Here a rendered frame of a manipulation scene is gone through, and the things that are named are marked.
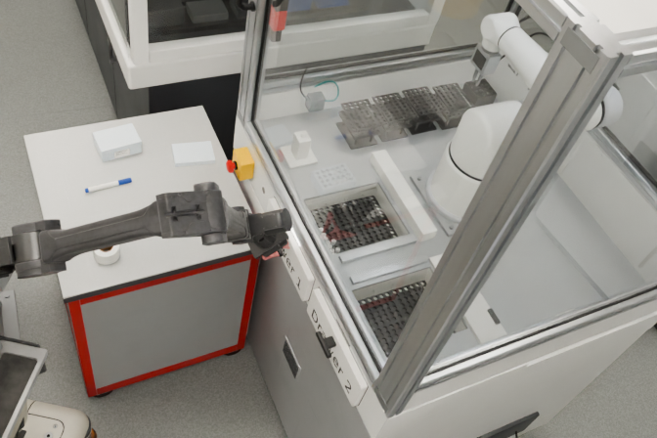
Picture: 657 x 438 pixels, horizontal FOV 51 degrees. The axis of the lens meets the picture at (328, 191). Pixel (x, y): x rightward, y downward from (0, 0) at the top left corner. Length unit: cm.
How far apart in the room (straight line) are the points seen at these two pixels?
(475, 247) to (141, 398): 175
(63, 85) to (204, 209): 250
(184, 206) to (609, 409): 226
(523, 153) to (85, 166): 154
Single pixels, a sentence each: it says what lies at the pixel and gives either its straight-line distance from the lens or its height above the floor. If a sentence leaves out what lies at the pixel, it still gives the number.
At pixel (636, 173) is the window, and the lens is 122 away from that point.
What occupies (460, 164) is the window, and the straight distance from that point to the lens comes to 113.
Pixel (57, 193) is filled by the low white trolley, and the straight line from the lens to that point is 217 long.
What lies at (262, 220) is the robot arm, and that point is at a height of 113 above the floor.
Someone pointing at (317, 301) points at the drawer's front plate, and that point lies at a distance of 178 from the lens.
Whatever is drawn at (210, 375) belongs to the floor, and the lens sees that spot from 267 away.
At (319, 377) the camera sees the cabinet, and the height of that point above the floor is 63.
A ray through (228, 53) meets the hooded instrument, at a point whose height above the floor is 90.
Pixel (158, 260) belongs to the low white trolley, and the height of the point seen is 76.
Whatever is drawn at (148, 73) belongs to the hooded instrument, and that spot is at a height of 86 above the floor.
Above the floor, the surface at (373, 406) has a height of 91.
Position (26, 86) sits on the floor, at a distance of 366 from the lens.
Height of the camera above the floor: 242
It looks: 49 degrees down
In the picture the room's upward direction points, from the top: 15 degrees clockwise
